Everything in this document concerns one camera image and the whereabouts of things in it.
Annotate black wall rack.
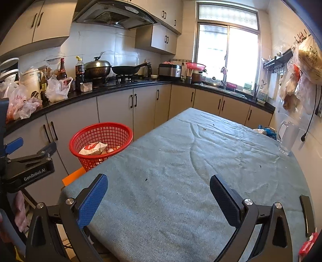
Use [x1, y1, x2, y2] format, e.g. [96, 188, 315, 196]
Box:
[263, 49, 295, 73]

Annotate beige wall cabinet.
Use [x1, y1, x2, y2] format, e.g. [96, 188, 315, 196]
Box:
[128, 0, 183, 54]
[0, 0, 78, 58]

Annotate steel pot lid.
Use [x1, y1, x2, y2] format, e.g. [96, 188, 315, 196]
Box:
[205, 76, 223, 87]

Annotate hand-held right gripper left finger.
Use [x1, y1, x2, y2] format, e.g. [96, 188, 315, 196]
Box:
[25, 173, 109, 262]

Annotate black cable with plug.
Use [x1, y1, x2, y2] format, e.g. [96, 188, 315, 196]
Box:
[300, 83, 319, 141]

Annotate white electric kettle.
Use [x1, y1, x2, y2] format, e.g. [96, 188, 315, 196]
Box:
[20, 67, 44, 99]

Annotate dark bottle yellow cap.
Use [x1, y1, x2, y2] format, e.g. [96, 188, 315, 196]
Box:
[75, 56, 85, 85]

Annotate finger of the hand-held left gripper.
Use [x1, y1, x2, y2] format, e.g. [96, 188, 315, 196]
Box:
[9, 141, 57, 164]
[4, 137, 24, 156]

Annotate gas stove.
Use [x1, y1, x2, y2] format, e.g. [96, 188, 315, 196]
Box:
[106, 74, 158, 85]

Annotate hanging bag yellow contents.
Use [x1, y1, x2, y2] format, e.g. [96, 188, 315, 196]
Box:
[298, 35, 322, 85]

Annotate lidded steel wok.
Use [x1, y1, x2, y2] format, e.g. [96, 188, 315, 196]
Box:
[84, 52, 112, 78]

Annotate white red printed packet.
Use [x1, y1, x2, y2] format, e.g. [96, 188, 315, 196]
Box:
[78, 142, 108, 155]

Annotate window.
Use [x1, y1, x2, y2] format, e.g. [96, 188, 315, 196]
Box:
[192, 1, 260, 99]

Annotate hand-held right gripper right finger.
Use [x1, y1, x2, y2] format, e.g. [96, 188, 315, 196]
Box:
[209, 174, 293, 262]

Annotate dark bottle red cap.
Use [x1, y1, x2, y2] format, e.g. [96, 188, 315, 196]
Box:
[57, 58, 68, 80]

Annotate clear glass pitcher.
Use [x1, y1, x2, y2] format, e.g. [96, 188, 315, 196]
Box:
[277, 121, 301, 156]

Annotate blue plastic bag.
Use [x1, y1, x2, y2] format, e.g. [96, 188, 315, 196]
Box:
[253, 125, 277, 138]

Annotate pink cloth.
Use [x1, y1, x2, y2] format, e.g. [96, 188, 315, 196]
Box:
[14, 193, 29, 233]

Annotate grey-blue tablecloth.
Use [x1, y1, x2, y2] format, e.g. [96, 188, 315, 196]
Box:
[58, 107, 316, 262]

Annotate red plastic basin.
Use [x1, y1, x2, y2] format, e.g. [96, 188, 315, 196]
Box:
[186, 62, 207, 71]

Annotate black steel rice cooker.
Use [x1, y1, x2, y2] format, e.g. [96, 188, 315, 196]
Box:
[158, 63, 183, 80]

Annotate white plastic bag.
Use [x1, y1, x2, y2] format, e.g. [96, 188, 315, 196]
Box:
[45, 74, 74, 102]

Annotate pink plastic bags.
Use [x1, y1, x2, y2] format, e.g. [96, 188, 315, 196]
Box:
[0, 82, 43, 124]

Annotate black wok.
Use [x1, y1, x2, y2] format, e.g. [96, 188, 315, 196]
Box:
[111, 62, 151, 75]

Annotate steel range hood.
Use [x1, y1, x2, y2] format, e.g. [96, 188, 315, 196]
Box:
[73, 0, 158, 29]

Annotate hanging clear plastic bags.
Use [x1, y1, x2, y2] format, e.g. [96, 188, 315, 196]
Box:
[279, 58, 317, 114]

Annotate red plastic mesh basket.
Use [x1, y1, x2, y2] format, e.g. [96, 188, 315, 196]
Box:
[69, 122, 134, 172]

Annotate beige base cabinets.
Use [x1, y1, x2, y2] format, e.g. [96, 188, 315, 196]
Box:
[0, 84, 275, 209]

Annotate orange stool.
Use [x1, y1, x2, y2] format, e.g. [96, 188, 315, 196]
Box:
[62, 167, 87, 187]

